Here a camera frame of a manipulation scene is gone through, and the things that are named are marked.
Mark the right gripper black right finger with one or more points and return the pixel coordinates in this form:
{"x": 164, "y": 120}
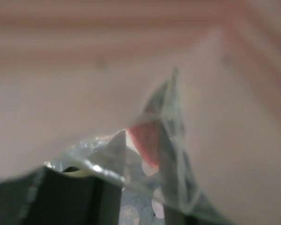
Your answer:
{"x": 175, "y": 187}

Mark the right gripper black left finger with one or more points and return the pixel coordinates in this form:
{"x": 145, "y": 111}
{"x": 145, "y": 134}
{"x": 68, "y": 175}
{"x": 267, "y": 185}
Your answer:
{"x": 46, "y": 197}

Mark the clear zip top bag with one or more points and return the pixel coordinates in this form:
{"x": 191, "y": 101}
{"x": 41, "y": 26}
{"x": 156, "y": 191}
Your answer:
{"x": 210, "y": 70}

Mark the fake watermelon slice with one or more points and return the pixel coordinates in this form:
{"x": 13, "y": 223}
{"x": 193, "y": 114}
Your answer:
{"x": 145, "y": 138}

